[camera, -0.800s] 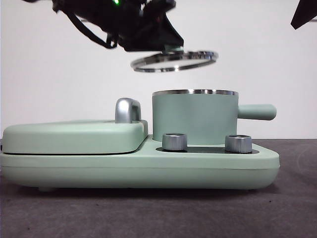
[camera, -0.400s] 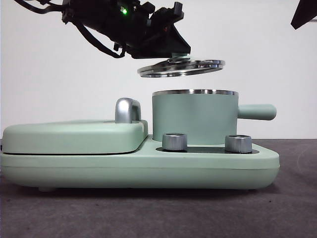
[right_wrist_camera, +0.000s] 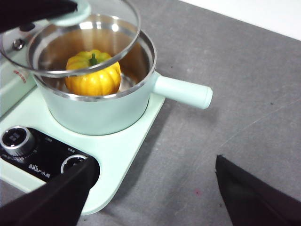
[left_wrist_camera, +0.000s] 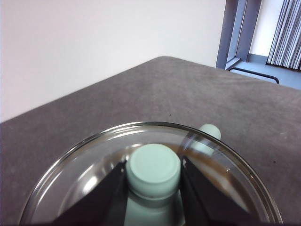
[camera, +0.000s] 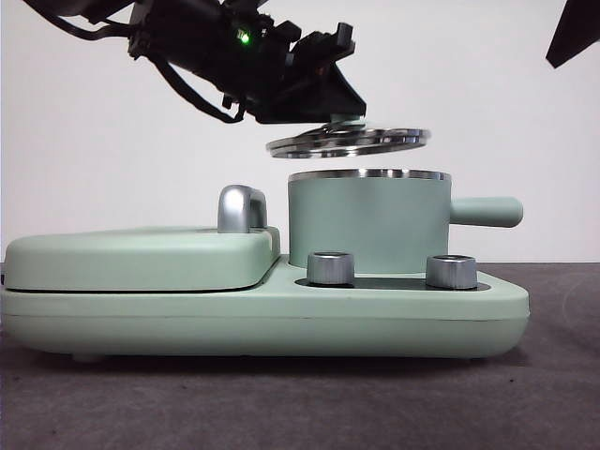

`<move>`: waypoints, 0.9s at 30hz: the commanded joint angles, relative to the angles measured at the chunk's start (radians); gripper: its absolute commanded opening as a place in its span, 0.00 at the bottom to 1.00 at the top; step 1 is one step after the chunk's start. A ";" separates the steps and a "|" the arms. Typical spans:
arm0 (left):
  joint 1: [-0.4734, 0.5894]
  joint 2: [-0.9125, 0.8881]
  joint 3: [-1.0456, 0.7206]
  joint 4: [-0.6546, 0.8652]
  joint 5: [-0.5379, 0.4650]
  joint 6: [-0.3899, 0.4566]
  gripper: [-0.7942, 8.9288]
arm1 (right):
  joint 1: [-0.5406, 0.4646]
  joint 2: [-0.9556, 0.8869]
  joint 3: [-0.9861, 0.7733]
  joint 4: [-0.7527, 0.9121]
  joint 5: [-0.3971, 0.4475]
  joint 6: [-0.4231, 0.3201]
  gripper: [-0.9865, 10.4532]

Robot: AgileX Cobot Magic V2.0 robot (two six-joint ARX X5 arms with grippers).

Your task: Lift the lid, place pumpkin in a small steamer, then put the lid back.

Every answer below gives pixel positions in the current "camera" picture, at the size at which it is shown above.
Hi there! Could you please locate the green breakfast machine base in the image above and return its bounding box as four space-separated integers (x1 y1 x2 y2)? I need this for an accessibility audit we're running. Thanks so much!
0 252 533 365

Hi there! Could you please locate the green pot with side handle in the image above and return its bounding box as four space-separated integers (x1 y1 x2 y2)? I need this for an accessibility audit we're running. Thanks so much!
286 169 524 275

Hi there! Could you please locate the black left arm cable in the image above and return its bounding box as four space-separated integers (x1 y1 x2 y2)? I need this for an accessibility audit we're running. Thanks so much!
152 58 248 125
46 13 137 44

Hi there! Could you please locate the green hinged griddle cover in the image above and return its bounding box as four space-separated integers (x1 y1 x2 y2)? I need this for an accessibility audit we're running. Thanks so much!
3 225 283 293

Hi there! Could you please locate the glass lid with green knob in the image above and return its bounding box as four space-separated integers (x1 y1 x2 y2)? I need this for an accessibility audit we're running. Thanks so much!
265 114 432 161

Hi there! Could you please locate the silver control knob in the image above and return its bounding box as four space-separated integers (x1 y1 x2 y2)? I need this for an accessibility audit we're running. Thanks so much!
425 254 479 291
307 250 357 287

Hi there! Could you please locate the silver griddle cover handle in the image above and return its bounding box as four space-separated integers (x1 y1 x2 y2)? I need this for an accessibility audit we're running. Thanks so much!
217 185 270 235

